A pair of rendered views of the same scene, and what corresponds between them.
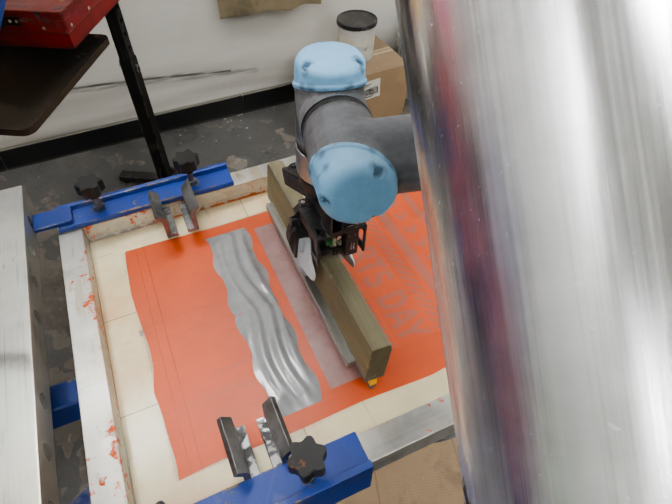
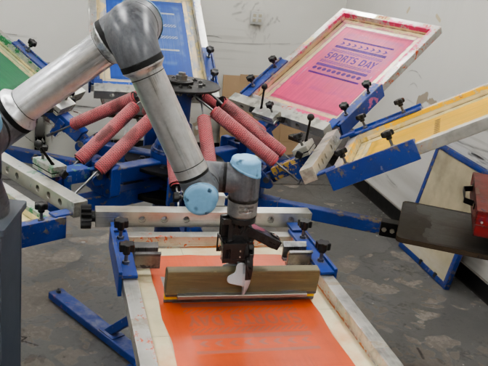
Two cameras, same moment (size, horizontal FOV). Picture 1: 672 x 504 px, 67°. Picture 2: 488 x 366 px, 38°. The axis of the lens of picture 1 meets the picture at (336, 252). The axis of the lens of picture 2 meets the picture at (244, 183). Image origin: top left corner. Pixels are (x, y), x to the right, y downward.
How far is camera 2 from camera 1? 180 cm
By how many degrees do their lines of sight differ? 81
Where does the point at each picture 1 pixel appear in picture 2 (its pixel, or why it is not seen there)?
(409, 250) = (257, 335)
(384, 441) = (130, 284)
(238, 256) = not seen: hidden behind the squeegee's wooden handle
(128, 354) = (212, 251)
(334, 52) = (247, 157)
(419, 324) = (196, 324)
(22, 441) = (167, 210)
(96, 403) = (184, 234)
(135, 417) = (179, 250)
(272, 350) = not seen: hidden behind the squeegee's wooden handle
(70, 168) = not seen: outside the picture
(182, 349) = (210, 262)
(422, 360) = (172, 319)
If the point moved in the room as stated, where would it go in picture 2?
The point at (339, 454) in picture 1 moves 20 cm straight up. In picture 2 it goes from (129, 270) to (133, 199)
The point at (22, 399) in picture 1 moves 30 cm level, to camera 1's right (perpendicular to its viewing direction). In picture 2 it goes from (184, 210) to (157, 248)
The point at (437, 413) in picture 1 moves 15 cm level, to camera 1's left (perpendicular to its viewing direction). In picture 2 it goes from (134, 299) to (152, 273)
